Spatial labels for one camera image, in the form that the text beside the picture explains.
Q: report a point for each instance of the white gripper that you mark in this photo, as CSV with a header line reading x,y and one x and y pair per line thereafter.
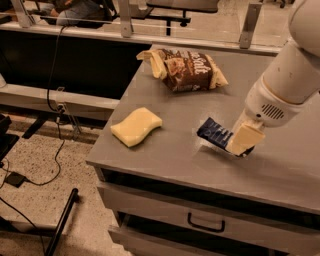
x,y
265,104

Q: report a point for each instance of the blue rxbar blueberry wrapper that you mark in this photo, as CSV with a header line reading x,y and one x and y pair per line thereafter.
x,y
214,133

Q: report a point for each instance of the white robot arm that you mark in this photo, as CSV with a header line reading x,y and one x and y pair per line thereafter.
x,y
287,84

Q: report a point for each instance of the yellow sponge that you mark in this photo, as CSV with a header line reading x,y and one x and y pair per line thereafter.
x,y
136,126

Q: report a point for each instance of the brown chip bag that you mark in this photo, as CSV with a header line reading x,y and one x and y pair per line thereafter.
x,y
182,70

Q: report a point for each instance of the grey cabinet drawer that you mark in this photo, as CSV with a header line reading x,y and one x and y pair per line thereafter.
x,y
153,222

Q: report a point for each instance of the black chair leg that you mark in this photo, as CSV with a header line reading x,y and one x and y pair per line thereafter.
x,y
73,198

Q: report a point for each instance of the seated person in jeans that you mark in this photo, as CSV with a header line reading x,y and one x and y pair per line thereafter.
x,y
72,12

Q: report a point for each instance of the black power adapter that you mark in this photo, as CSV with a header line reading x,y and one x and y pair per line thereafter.
x,y
15,179

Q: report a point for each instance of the black drawer handle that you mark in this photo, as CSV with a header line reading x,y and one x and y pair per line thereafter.
x,y
208,224

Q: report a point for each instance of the metal railing post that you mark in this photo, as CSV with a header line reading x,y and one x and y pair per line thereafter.
x,y
25,20
249,25
125,18

